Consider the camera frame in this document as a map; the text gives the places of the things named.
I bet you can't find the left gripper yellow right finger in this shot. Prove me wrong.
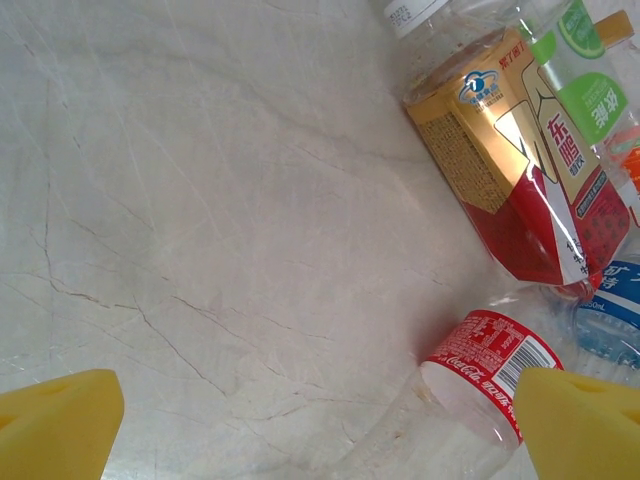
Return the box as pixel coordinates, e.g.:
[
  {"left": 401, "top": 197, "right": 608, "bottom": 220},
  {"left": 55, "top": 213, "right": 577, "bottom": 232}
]
[{"left": 513, "top": 367, "right": 640, "bottom": 480}]

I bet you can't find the water bottle blue label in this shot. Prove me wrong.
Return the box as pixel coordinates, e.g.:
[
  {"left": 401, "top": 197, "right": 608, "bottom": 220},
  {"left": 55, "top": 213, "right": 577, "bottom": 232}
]
[{"left": 544, "top": 258, "right": 640, "bottom": 386}]

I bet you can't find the Coca-Cola bottle red label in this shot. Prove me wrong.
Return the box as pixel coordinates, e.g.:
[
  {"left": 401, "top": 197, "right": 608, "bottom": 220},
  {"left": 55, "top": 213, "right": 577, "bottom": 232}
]
[{"left": 357, "top": 308, "right": 566, "bottom": 480}]

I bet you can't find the bottle gold and red label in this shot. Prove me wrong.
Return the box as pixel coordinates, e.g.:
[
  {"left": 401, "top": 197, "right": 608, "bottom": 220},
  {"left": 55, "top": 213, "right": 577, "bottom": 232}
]
[{"left": 383, "top": 0, "right": 632, "bottom": 301}]

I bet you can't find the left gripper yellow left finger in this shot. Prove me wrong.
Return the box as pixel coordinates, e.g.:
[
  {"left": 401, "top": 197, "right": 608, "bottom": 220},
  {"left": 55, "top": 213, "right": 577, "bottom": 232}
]
[{"left": 0, "top": 368, "right": 125, "bottom": 480}]

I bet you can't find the clear bottle green label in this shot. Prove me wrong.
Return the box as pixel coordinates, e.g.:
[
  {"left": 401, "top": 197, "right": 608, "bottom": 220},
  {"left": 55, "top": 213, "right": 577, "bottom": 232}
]
[{"left": 509, "top": 0, "right": 640, "bottom": 211}]

